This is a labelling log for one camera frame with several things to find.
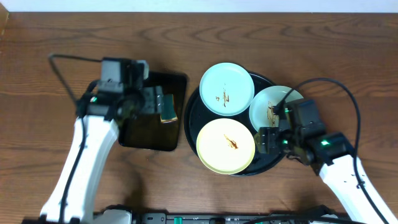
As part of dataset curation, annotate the black rectangular tray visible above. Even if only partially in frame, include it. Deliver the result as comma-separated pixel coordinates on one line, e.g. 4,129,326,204
118,72,188,151

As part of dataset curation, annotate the yellow plate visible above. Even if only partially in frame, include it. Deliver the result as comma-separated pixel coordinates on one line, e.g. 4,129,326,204
196,118,256,175

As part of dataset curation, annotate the round black tray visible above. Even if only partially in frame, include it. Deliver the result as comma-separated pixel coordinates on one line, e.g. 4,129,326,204
184,72,285,176

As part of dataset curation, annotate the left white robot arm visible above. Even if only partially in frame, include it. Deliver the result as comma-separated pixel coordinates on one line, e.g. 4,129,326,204
39,80,163,223

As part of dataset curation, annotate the left black camera cable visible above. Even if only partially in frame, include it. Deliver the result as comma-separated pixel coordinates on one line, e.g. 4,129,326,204
48,53,102,106

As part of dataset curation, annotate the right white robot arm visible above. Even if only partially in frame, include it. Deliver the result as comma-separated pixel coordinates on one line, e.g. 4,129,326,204
254,120,397,223

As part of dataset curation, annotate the pale green plate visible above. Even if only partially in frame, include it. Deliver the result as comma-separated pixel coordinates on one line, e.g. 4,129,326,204
249,85,291,131

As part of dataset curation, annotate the light blue plate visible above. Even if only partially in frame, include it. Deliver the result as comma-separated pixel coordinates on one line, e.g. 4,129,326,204
199,62,254,116

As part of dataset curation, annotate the black camera cable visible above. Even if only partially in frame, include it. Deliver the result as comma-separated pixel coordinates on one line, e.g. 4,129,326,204
273,77,390,224
48,53,102,106

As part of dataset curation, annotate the green and yellow sponge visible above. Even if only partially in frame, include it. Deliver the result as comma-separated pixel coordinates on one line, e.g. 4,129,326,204
160,94,178,123

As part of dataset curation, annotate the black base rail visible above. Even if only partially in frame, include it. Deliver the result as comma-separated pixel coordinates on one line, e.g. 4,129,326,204
21,204,352,224

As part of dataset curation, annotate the right black camera cable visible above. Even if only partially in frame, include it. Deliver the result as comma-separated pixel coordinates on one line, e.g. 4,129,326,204
273,77,390,224

